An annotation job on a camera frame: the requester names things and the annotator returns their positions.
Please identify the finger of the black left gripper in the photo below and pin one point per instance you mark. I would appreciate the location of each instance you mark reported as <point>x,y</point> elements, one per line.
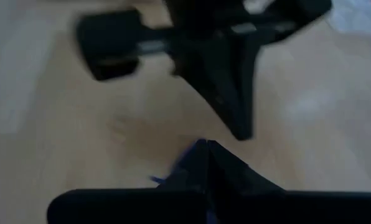
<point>244,77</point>
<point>204,65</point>

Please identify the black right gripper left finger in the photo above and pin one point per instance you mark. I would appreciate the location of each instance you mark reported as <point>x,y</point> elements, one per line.
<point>173,207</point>

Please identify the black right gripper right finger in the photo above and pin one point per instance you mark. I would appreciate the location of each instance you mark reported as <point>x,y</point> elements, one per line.
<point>260,207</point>

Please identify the blue bandage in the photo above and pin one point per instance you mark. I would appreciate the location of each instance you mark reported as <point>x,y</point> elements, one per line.
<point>157,179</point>

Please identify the crumpled clear plastic bag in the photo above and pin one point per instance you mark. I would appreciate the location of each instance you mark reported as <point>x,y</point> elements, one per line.
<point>356,15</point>

